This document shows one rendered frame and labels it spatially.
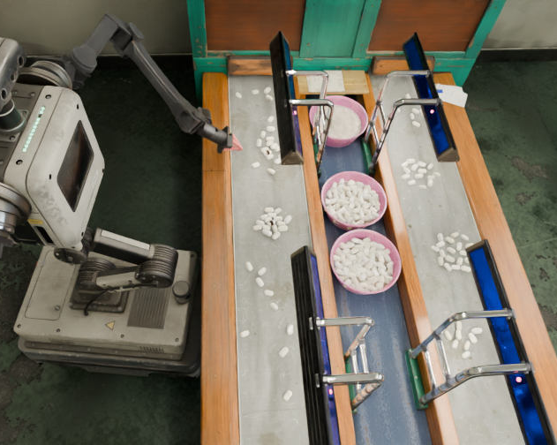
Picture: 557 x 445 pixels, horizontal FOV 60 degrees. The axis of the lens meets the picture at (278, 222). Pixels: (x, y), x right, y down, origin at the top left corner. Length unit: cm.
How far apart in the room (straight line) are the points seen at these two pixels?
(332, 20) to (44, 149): 143
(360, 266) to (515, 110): 226
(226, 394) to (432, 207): 110
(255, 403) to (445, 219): 104
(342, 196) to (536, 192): 169
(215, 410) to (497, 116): 282
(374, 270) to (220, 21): 123
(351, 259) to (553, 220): 175
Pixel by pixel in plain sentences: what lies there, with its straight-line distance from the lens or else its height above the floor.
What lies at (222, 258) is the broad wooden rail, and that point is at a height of 76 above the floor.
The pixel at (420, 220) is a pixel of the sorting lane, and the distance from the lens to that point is 203.
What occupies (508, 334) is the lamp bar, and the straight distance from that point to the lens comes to 152.
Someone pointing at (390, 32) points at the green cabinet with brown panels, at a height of 98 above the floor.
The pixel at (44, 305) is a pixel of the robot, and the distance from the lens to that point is 217.
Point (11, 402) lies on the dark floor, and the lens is 261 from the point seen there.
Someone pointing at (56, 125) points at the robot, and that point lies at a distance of 131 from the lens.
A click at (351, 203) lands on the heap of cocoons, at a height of 74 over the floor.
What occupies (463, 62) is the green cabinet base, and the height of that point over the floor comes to 82.
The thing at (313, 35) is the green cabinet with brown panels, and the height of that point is 96.
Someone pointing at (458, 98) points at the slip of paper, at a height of 77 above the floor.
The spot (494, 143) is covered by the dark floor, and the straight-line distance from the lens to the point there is 354.
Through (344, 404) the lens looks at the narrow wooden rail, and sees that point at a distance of 165.
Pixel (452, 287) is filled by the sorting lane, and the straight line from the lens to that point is 193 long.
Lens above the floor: 236
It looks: 59 degrees down
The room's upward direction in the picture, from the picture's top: 7 degrees clockwise
